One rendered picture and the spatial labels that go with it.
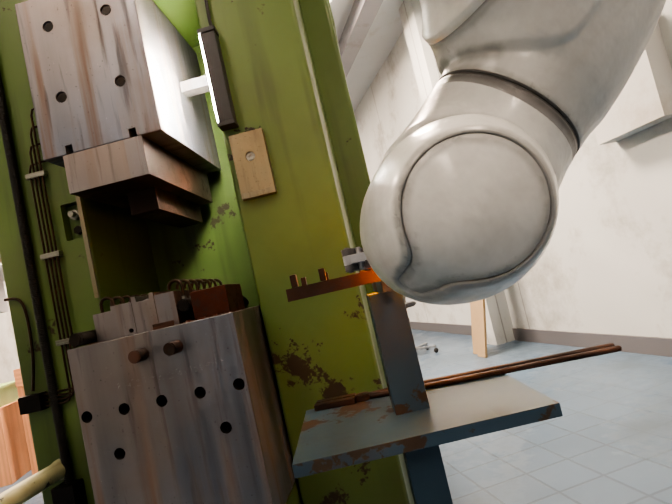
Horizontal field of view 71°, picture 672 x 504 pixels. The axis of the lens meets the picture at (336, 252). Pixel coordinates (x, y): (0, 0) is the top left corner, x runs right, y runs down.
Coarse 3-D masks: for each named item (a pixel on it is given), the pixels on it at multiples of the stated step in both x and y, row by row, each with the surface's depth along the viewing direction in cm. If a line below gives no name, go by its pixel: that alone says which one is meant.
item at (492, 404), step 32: (480, 384) 87; (512, 384) 82; (320, 416) 90; (352, 416) 85; (384, 416) 81; (416, 416) 77; (448, 416) 73; (480, 416) 70; (512, 416) 68; (544, 416) 68; (320, 448) 72; (352, 448) 69; (384, 448) 68; (416, 448) 68
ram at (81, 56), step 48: (48, 0) 114; (96, 0) 112; (144, 0) 118; (48, 48) 113; (96, 48) 112; (144, 48) 111; (48, 96) 112; (96, 96) 111; (144, 96) 110; (192, 96) 138; (48, 144) 112; (96, 144) 110; (192, 144) 128
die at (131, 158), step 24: (120, 144) 110; (144, 144) 110; (72, 168) 111; (96, 168) 110; (120, 168) 110; (144, 168) 109; (168, 168) 121; (192, 168) 139; (72, 192) 110; (96, 192) 114; (120, 192) 118; (192, 192) 134
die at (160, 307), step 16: (128, 304) 108; (144, 304) 107; (160, 304) 107; (176, 304) 107; (96, 320) 108; (112, 320) 108; (128, 320) 107; (144, 320) 107; (160, 320) 107; (176, 320) 106; (112, 336) 108
